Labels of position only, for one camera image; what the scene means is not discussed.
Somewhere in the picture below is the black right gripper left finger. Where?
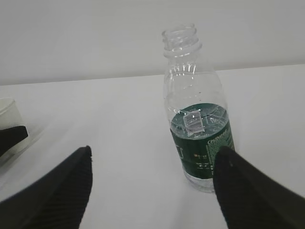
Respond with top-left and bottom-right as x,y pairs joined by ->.
0,146 -> 93,229

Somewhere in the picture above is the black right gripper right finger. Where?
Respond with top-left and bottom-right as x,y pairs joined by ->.
213,146 -> 305,229

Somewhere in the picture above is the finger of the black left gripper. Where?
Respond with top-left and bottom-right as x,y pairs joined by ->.
0,125 -> 28,156

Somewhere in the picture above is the white paper cup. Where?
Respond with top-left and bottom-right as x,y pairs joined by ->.
0,97 -> 29,159

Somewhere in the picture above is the clear water bottle green label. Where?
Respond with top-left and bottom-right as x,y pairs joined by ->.
162,24 -> 234,193

